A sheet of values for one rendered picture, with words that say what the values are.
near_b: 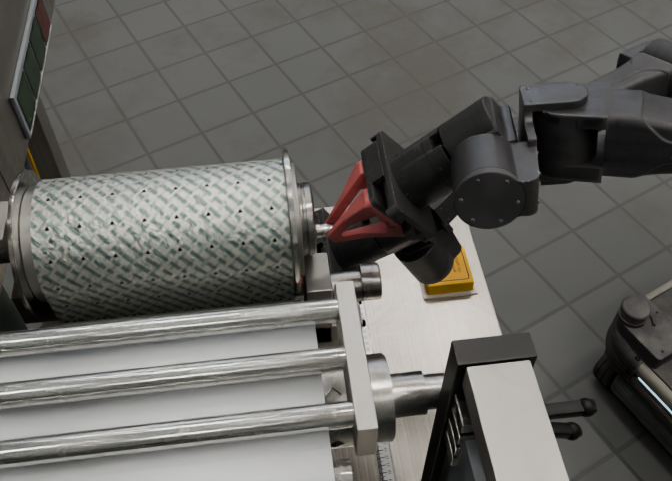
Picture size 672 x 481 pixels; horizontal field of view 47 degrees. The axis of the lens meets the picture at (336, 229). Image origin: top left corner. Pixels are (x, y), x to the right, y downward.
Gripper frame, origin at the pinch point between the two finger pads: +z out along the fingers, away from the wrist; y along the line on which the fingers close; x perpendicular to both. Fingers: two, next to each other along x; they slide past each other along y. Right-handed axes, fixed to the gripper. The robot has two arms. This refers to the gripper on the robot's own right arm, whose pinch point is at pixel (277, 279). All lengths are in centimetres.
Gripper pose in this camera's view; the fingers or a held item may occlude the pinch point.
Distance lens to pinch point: 96.4
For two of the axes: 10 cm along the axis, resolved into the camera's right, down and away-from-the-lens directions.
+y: -1.2, -7.6, 6.3
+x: -5.0, -5.0, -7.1
